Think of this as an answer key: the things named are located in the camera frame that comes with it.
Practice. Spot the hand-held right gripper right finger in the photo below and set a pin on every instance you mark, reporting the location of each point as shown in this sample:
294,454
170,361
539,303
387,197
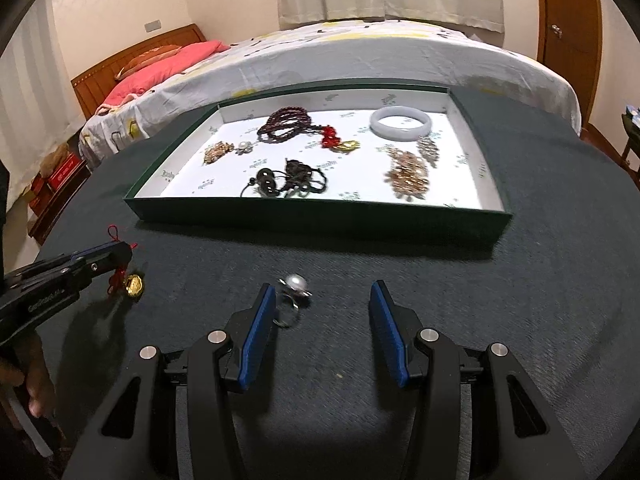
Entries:
392,340

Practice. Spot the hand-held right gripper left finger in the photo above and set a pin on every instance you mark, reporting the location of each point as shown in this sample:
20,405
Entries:
255,340

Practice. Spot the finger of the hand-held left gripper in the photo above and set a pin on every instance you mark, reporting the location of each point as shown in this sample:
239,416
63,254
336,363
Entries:
95,251
107,261

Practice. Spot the red tassel gold ingot charm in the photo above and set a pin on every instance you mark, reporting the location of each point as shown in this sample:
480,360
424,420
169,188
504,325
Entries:
134,286

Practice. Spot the green jewelry box tray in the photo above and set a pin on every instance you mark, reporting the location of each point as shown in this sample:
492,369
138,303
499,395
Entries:
350,177

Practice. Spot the pearl flower brooch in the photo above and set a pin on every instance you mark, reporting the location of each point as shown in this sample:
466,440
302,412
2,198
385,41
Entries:
244,147

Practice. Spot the oval crystal brooch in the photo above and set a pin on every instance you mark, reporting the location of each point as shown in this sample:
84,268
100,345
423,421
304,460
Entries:
429,150

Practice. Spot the white jade bangle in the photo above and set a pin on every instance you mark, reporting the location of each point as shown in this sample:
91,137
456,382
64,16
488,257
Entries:
400,133

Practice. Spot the small red gold charm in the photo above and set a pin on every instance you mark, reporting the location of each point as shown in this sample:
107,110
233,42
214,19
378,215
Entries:
330,137

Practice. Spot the person's left hand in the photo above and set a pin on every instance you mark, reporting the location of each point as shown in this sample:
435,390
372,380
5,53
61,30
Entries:
37,375

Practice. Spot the wooden nightstand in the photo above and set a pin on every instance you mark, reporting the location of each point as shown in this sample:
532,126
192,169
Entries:
57,210

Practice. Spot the dark tablecloth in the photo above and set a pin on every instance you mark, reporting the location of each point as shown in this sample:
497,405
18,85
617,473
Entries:
450,310

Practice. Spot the red gift box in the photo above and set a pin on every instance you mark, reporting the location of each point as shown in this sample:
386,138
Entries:
65,172

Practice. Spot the brown teddy bear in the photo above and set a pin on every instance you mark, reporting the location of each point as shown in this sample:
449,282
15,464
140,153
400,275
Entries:
55,157

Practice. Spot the sheer white curtain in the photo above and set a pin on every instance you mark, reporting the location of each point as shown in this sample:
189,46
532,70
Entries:
35,100

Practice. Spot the amber rhinestone brooch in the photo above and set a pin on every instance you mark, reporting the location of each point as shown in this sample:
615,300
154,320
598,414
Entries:
407,175

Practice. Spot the wooden headboard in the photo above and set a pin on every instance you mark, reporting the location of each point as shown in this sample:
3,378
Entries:
100,77

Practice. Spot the pink pillow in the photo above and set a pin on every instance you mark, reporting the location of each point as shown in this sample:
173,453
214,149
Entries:
150,77

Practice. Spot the orange pillow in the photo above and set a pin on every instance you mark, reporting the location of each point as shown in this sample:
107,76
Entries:
150,57

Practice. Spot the bed with patterned sheet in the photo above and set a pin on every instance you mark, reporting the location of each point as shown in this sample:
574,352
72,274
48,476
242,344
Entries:
350,55

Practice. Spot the wooden chair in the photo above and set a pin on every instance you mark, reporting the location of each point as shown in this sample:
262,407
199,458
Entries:
631,150

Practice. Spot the clothes pile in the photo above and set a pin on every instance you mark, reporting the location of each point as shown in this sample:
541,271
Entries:
632,115

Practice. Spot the wooden door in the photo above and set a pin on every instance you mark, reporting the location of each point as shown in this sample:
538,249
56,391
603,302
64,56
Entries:
567,20

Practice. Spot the wall switch plate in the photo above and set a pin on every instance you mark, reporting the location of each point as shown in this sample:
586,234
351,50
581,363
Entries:
153,25

